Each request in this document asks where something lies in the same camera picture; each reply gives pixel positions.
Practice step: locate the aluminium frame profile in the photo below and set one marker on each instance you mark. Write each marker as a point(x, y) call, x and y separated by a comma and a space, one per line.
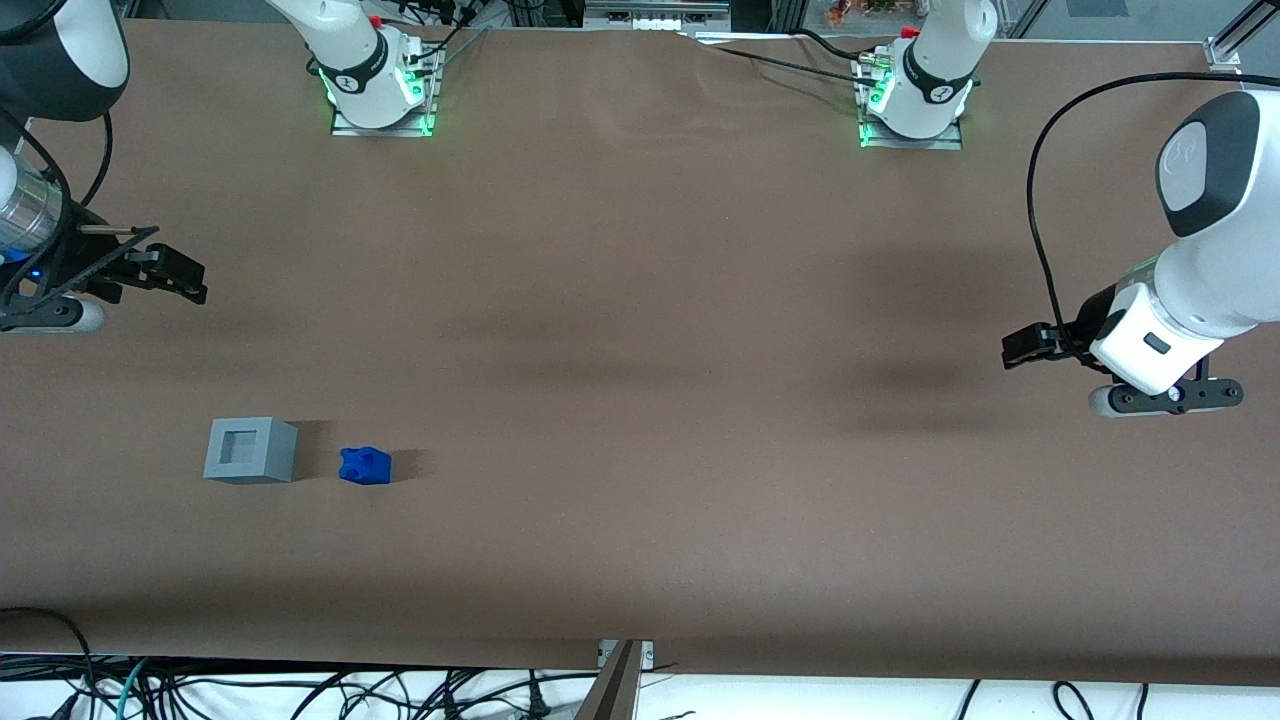
point(1225, 52)

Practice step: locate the small blue plastic part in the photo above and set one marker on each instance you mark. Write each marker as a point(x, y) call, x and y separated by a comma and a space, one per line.
point(365, 468)

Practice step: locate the brown table cover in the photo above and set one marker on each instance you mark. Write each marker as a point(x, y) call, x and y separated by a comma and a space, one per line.
point(640, 400)

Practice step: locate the orange background clutter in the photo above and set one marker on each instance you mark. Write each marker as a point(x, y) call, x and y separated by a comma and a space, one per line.
point(850, 10)

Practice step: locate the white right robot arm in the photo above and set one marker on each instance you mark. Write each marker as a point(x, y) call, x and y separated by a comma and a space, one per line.
point(60, 60)

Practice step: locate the dark metal bar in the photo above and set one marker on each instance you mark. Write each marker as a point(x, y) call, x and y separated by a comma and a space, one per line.
point(612, 690)

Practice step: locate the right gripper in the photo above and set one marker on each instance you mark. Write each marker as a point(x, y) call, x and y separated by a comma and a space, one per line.
point(72, 252)

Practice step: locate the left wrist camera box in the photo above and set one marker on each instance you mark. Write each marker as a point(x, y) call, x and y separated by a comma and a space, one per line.
point(1165, 397)

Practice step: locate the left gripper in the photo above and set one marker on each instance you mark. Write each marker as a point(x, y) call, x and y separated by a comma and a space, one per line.
point(1092, 317)

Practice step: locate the gray square base block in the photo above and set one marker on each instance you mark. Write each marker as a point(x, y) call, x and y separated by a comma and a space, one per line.
point(280, 452)

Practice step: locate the white power strip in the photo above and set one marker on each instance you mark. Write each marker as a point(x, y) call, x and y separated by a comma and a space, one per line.
point(655, 22)

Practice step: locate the small metal table bracket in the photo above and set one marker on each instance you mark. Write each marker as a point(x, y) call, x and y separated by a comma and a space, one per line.
point(648, 655)

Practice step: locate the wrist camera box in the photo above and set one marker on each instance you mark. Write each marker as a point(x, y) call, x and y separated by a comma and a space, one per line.
point(1165, 397)
point(60, 316)

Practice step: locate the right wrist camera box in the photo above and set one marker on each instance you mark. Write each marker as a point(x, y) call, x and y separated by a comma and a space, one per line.
point(60, 316)

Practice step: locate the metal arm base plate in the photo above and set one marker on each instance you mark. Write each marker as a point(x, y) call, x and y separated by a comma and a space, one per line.
point(935, 143)
point(385, 131)

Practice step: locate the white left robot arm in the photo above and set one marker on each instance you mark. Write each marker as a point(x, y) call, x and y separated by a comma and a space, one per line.
point(1230, 270)

